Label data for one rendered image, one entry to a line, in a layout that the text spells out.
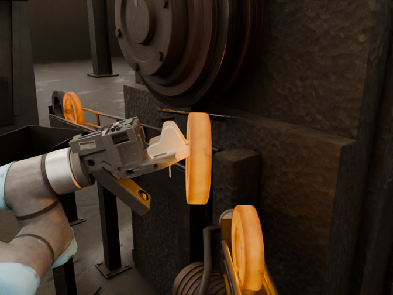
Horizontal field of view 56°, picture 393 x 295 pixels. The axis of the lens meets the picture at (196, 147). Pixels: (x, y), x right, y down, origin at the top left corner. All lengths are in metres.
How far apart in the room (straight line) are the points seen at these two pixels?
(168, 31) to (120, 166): 0.39
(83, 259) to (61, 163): 1.38
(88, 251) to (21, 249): 1.42
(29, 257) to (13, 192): 0.12
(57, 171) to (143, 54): 0.47
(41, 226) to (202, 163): 0.29
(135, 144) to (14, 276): 0.25
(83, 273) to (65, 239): 1.19
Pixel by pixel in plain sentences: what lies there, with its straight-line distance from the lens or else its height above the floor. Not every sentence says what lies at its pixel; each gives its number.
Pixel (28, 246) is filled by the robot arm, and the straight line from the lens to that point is 0.62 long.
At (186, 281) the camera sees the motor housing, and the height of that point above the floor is 0.52.
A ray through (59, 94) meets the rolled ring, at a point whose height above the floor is 0.75.
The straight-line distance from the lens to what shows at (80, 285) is 1.81.
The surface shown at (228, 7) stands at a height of 1.14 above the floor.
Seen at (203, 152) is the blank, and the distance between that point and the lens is 0.56.
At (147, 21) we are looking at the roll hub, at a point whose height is 1.11.
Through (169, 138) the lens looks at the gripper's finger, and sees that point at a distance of 0.60.
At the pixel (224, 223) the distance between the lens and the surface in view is 0.79.
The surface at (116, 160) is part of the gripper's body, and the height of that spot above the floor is 0.90.
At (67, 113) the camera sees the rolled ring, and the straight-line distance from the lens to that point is 1.97.
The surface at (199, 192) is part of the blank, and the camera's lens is 0.58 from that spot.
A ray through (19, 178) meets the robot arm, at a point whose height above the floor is 0.87.
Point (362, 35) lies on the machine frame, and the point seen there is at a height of 1.08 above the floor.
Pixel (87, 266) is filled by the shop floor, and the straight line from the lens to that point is 1.93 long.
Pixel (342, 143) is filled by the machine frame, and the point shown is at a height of 0.87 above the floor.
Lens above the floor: 1.12
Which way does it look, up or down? 19 degrees down
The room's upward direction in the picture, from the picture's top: straight up
